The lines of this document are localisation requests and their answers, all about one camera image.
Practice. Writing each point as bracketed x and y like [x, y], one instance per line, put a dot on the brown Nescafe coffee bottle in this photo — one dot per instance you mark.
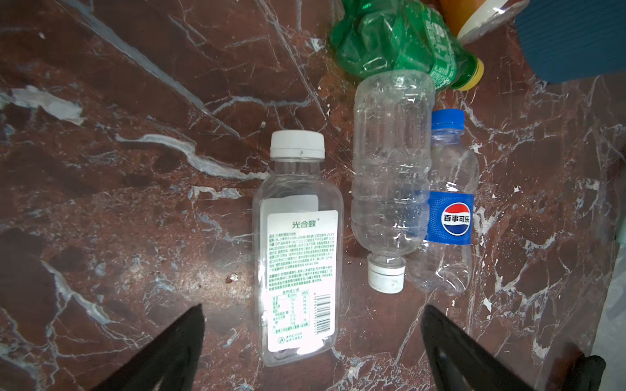
[469, 20]

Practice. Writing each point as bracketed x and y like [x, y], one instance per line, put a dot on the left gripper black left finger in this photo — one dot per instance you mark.
[169, 362]

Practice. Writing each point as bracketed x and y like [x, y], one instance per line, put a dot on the clear Pepsi bottle blue cap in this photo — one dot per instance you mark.
[444, 261]

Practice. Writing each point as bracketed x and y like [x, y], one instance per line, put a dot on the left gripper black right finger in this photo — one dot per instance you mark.
[458, 362]

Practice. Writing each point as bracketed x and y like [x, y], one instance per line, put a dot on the crushed green plastic bottle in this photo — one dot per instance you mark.
[381, 36]

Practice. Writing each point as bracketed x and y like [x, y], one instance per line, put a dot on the clear unlabelled plastic bottle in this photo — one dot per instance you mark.
[391, 161]

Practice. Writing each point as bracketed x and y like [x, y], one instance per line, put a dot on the blue bin with yellow rim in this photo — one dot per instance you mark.
[568, 40]

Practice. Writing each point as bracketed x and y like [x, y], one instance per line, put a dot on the square bottle white green label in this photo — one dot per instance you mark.
[298, 238]

